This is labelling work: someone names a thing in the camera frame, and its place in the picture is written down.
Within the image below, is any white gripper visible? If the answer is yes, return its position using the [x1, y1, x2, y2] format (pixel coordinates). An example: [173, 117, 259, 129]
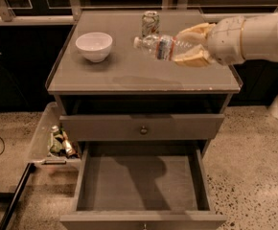
[173, 16, 245, 67]

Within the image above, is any clear plastic water bottle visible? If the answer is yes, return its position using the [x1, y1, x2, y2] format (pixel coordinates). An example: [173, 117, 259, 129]
[133, 34, 195, 61]

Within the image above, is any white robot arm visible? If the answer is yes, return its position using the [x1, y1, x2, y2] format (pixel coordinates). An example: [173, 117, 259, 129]
[173, 12, 278, 67]

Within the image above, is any grey drawer cabinet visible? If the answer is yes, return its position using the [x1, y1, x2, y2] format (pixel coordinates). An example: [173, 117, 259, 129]
[44, 9, 243, 230]

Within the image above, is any grey top drawer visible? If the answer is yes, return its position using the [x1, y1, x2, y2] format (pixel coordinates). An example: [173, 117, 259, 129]
[59, 114, 224, 141]

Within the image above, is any brass top drawer knob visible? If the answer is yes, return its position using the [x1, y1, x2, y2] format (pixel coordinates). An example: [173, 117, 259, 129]
[140, 126, 148, 135]

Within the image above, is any open grey middle drawer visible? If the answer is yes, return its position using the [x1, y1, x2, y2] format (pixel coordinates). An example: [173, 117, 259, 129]
[60, 143, 226, 230]

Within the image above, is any small bottle in bin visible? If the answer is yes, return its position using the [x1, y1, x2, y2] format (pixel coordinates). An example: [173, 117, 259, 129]
[50, 126, 61, 153]

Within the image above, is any green white soda can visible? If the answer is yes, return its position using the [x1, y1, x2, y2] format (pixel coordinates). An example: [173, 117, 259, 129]
[142, 11, 160, 37]

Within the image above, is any white metal railing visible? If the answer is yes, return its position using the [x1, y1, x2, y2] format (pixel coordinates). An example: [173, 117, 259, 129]
[0, 0, 278, 27]

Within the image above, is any white ceramic bowl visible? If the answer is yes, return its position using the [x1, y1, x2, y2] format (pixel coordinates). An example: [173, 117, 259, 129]
[76, 32, 113, 62]

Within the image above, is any clear plastic storage bin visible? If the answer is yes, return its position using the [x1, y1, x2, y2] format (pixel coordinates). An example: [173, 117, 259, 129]
[27, 102, 81, 172]

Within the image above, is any black floor rail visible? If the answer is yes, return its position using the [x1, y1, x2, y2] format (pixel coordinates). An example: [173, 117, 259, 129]
[0, 163, 35, 230]

